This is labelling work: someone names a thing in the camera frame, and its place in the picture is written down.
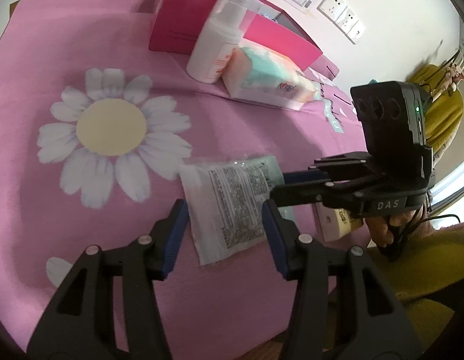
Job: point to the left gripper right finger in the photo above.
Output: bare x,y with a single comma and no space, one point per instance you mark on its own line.
343,308

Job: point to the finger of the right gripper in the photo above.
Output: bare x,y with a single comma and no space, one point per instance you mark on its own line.
310,194
312,174

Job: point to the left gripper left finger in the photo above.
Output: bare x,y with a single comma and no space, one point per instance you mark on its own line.
78,320

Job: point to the white yellow wipes pack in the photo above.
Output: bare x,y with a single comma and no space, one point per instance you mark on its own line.
336,223

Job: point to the white printed plastic pouch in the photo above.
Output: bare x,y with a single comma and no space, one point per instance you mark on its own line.
225,204

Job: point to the right hand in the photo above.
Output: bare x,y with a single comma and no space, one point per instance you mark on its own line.
379,230

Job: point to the yellow hanging garment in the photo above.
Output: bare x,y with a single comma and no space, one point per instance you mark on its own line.
443,117

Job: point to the pastel tissue pack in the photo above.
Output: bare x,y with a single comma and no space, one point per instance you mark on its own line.
260,75

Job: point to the white spray bottle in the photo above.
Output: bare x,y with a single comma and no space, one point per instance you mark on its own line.
222,32

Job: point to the pink cardboard box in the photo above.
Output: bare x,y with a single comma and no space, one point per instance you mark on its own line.
176,25

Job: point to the white wall socket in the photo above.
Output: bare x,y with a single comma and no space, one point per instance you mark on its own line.
332,9
346,20

